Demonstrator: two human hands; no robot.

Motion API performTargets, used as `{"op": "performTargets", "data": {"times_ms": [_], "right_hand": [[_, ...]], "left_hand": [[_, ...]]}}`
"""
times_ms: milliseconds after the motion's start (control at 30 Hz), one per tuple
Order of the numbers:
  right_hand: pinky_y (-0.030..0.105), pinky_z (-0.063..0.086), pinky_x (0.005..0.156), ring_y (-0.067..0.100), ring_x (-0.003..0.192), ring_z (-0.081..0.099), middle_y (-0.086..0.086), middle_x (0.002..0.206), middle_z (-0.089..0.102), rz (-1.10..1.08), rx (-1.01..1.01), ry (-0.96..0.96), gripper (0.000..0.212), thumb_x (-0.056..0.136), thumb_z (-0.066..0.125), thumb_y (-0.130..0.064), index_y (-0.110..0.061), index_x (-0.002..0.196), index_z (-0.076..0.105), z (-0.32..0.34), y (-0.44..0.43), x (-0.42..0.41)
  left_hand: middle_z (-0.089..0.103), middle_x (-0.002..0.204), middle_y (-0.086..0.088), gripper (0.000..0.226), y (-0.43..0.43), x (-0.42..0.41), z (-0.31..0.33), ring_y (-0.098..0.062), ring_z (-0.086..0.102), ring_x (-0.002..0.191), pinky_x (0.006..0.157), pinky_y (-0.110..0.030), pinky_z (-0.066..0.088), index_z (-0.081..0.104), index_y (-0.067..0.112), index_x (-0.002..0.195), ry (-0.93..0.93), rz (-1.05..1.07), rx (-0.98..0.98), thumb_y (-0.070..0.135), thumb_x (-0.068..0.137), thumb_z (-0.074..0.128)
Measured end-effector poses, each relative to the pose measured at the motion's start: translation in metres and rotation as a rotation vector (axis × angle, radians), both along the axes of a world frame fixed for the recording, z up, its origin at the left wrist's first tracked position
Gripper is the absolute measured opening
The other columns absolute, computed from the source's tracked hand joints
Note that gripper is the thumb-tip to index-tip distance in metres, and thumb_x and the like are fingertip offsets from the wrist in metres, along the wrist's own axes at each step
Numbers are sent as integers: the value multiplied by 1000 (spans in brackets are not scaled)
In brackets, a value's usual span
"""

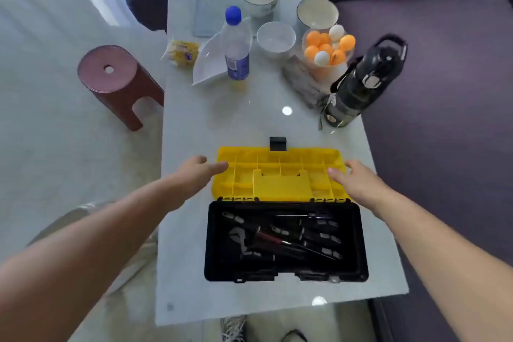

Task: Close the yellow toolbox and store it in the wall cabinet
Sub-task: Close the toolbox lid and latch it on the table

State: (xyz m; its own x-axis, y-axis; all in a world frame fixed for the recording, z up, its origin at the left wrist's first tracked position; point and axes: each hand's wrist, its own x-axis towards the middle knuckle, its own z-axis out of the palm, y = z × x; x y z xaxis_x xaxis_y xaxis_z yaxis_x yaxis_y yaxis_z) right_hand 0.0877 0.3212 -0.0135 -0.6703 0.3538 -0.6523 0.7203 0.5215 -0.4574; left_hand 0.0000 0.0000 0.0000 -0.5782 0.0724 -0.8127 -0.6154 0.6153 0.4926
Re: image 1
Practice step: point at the person's left hand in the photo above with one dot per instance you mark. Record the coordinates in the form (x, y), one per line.
(192, 181)

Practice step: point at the person's right hand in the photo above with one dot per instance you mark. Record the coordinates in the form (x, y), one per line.
(362, 185)

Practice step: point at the person's left thumb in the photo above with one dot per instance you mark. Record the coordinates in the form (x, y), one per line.
(198, 159)

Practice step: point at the person's right thumb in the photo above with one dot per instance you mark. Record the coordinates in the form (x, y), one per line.
(354, 164)

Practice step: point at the yellow toolbox lid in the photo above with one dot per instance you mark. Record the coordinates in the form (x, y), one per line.
(280, 181)

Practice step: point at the person's left forearm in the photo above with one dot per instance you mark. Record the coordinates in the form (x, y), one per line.
(88, 249)

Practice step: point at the person's right forearm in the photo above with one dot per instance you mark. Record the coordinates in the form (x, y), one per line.
(449, 261)

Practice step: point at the black thermos bottle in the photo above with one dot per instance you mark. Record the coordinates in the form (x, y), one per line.
(356, 89)

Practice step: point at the grey folded cloth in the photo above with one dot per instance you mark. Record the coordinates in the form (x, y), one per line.
(302, 83)

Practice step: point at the white leaf-shaped plate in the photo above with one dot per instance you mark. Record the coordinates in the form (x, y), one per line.
(209, 61)

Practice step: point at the clear glass bowl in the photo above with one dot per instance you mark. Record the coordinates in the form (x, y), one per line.
(325, 70)

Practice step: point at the yellow snack packet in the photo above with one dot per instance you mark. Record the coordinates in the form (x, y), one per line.
(183, 52)

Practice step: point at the black toolbox base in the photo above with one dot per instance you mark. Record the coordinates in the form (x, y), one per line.
(224, 265)

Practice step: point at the clear water bottle blue cap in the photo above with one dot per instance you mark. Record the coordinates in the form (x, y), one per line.
(236, 49)

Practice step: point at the dark red plastic stool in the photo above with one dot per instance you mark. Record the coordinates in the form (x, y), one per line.
(112, 77)

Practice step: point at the purple sofa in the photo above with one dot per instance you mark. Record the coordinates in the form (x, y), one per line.
(433, 73)

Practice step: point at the pile of ping pong balls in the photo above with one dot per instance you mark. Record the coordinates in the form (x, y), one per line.
(326, 47)

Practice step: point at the clear plastic stool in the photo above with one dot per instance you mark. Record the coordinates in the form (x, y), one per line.
(132, 261)

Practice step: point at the small white bowl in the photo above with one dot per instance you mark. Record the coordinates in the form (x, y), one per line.
(276, 39)

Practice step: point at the grey square glass mat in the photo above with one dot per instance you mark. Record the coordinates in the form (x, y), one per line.
(210, 13)

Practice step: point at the grey laced sneaker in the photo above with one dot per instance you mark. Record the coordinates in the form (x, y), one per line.
(233, 329)

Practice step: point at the black shoe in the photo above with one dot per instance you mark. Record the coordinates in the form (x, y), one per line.
(294, 336)

